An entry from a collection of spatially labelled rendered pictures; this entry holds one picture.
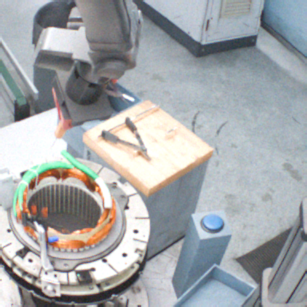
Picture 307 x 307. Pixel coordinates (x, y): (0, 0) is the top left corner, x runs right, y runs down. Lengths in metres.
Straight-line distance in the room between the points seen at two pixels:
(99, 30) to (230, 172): 2.26
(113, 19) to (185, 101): 2.58
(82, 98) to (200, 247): 0.50
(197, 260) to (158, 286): 0.19
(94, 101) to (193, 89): 2.43
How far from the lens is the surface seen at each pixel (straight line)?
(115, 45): 0.76
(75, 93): 0.92
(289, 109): 3.45
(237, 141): 3.12
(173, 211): 1.47
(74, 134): 1.46
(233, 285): 1.22
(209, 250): 1.33
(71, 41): 0.84
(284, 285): 1.30
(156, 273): 1.53
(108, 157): 1.37
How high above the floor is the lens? 2.00
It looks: 43 degrees down
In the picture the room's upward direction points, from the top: 10 degrees clockwise
